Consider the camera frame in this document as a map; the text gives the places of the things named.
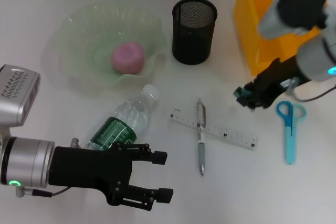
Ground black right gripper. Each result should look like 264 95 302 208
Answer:
237 57 303 109

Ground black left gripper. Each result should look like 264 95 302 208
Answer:
48 142 174 211

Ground green plastic wrapper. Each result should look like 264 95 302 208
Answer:
233 86 249 104

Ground clear plastic ruler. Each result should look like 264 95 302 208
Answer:
167 107 259 152

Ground grey clear ballpoint pen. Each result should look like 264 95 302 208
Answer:
194 98 207 176

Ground blue scissors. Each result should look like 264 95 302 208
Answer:
276 100 308 165

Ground clear green-label water bottle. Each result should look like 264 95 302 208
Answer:
83 84 161 152

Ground pink peach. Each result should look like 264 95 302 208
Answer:
111 41 145 75

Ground black mesh pen holder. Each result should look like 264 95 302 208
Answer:
172 0 218 66

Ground translucent green fruit plate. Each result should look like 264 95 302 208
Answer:
43 1 169 97

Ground right wrist silver connector stub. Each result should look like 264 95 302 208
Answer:
281 77 300 97

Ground yellow plastic bin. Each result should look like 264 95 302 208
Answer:
233 0 329 77

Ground right gripper grey cable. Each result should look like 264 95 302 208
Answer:
292 82 336 103

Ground gripper grey cable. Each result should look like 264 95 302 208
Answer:
292 82 336 103
14 185 72 199

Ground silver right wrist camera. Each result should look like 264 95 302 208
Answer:
258 0 329 39

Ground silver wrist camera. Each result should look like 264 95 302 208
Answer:
0 63 41 128
258 0 329 39

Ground left gripper grey cable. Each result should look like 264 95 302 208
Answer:
14 185 72 199

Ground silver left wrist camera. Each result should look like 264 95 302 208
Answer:
0 63 41 128

